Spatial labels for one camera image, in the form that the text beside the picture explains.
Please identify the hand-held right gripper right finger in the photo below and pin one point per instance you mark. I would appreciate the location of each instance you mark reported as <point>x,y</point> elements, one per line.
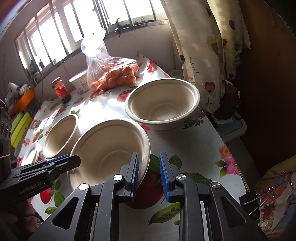
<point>163,176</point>

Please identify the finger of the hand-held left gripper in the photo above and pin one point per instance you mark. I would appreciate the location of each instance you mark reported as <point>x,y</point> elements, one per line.
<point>67,165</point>
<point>57,158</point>

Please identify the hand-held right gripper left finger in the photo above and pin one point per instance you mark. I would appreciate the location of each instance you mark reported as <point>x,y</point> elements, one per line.
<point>135,173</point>

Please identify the beige paper bowl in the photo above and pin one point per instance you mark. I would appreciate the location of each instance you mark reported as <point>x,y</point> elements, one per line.
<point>161,104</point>
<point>104,150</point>
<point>60,136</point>

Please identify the person's left hand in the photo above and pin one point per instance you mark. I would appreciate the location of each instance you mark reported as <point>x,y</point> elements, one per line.
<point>30,207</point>

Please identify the small white paper plate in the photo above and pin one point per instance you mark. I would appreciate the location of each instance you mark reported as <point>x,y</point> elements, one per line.
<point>31,154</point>

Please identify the bright green cardboard box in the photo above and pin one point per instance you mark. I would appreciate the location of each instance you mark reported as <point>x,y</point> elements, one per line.
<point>22,127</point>

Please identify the pale green cardboard box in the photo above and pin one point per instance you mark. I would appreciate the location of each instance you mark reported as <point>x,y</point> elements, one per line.
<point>15,118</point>

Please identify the grey metal device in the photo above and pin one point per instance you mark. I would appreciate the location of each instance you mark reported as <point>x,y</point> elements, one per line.
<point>5,125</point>

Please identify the orange box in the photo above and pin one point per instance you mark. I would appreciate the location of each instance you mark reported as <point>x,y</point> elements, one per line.
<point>24,99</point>

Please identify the red label sauce jar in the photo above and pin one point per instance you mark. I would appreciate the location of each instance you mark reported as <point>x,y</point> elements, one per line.
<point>59,90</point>

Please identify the white plastic tub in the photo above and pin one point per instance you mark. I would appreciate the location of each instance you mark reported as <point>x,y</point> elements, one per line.
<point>78,82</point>

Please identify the grey plastic box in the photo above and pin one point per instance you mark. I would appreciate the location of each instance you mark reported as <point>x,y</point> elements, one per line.
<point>233,129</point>

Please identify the black binder clip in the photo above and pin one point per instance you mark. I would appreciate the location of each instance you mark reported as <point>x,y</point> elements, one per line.
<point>246,199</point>

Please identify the pile of oranges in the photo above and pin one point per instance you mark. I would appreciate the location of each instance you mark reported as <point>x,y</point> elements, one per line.
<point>115,78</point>

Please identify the dark device on windowsill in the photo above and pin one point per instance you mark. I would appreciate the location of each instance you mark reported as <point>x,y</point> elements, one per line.
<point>37,63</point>

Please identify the dark cloth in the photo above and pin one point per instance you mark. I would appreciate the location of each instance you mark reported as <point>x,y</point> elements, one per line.
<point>227,99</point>

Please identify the clear plastic bag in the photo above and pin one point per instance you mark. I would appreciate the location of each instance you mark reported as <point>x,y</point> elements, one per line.
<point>99,58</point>

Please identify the colourful printed cloth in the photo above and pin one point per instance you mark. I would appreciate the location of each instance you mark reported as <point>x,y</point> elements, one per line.
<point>277,208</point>

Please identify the yellow cloth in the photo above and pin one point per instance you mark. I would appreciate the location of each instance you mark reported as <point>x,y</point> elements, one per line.
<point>284,166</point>

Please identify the barred window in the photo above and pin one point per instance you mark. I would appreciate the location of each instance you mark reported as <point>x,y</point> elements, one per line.
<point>57,34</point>

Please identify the heart print curtain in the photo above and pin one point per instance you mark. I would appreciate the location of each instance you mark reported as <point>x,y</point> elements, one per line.
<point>196,46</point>

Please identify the small binder clip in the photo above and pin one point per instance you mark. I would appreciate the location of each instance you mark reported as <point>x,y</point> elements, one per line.
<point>142,20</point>

